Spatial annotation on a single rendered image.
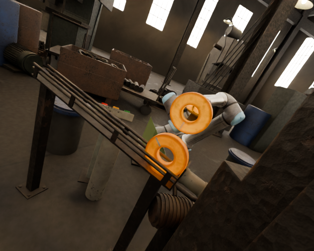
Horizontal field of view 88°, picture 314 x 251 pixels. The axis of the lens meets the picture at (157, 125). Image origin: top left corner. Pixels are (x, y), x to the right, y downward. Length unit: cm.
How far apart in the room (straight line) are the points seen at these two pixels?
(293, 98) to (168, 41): 953
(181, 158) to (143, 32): 1188
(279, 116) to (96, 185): 391
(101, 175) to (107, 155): 15
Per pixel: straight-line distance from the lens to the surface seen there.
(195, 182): 58
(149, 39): 1230
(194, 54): 1301
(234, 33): 665
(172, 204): 70
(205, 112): 61
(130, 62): 424
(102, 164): 106
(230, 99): 136
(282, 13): 402
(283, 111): 437
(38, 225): 118
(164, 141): 56
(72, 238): 114
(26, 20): 373
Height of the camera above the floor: 99
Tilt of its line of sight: 21 degrees down
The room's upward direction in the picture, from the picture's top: 24 degrees clockwise
